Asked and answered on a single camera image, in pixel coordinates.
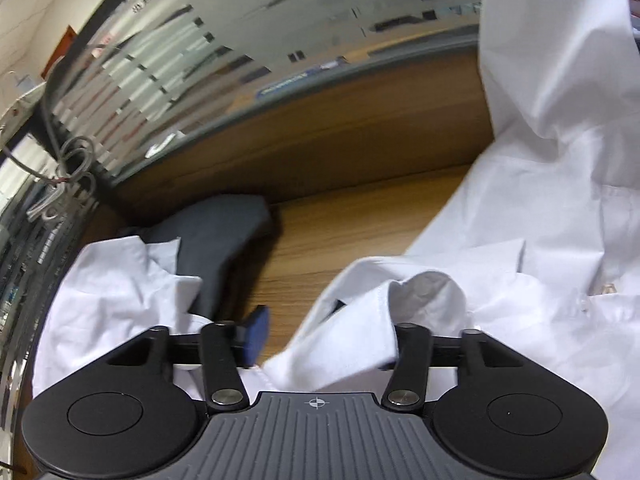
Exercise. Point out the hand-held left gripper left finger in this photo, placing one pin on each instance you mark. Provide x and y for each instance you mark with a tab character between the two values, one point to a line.
255	332

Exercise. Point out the brown wooden door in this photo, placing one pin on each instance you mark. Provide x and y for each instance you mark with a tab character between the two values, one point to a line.
60	50

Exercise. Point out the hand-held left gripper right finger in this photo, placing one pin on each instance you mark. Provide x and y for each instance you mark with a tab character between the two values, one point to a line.
412	347

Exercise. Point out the crumpled white shirt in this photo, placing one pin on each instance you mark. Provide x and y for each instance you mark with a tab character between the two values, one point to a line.
110	285

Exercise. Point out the white power strip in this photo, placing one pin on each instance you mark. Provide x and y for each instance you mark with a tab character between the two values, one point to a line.
15	115

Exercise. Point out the blue book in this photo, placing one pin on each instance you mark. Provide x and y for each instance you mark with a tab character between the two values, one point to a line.
300	77

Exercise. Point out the dark grey garment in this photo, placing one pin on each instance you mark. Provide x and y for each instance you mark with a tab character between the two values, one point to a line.
215	230

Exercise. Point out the white dress shirt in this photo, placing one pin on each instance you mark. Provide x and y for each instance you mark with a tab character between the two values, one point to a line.
550	110

